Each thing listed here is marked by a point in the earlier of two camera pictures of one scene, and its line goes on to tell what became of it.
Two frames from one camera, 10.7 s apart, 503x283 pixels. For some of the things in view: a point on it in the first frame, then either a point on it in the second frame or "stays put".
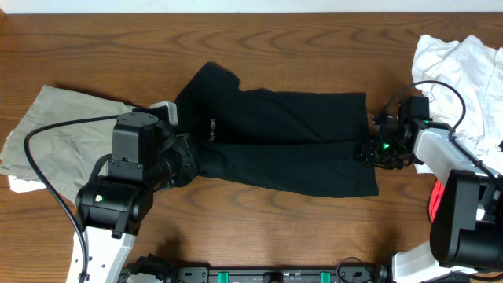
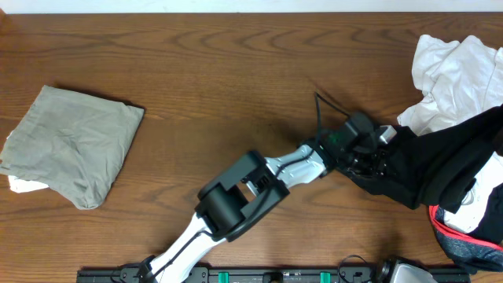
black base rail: x=258 y=273 stays put
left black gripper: x=189 y=156 → x=369 y=164
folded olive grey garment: x=73 y=153 stays put
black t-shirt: x=284 y=141 → x=438 y=167
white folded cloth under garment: x=23 y=185 stays put
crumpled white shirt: x=475 y=69 stays put
